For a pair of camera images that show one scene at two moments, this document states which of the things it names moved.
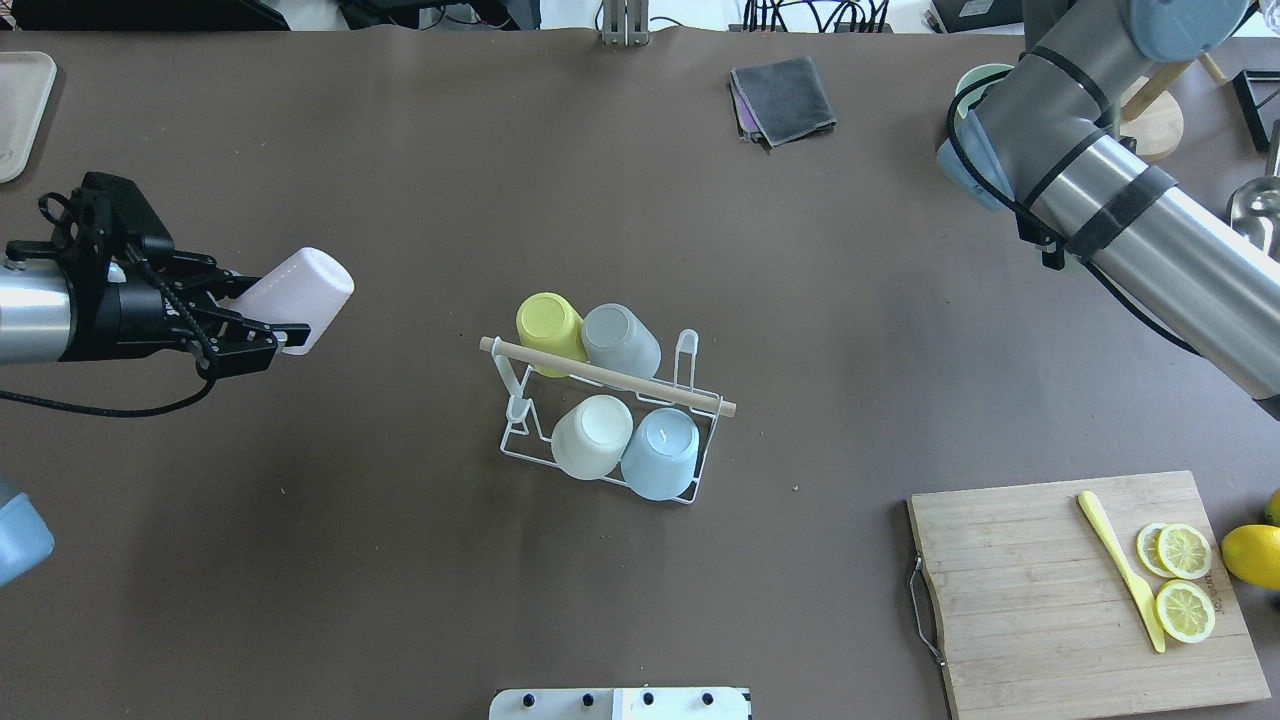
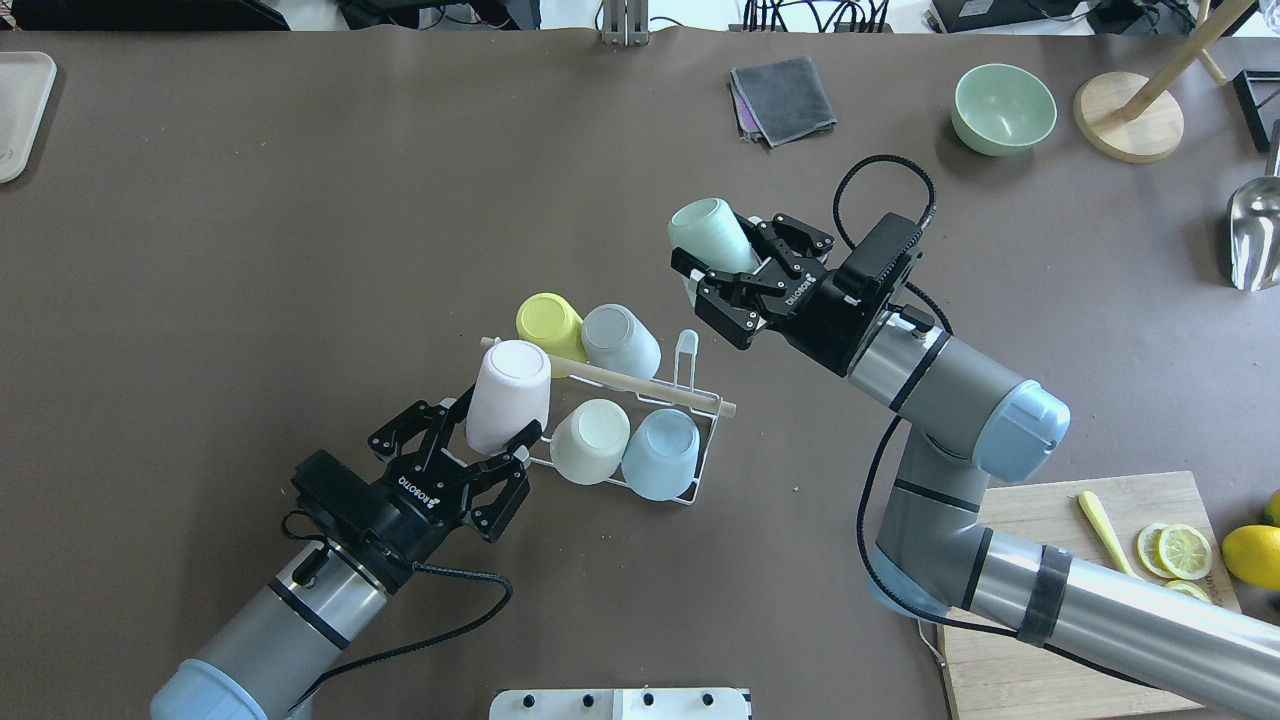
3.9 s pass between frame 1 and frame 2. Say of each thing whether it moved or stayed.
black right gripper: moved
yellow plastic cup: stayed
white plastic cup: stayed
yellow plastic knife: stayed
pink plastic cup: moved
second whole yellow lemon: stayed
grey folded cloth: stayed
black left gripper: moved
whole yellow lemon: stayed
